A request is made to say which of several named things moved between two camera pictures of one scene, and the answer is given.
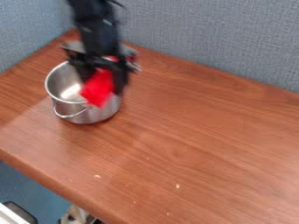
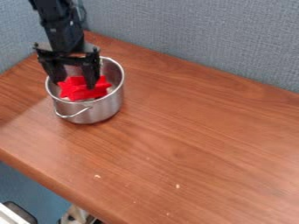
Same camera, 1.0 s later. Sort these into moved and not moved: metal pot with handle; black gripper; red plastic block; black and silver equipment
Moved: black gripper; red plastic block
Not moved: metal pot with handle; black and silver equipment
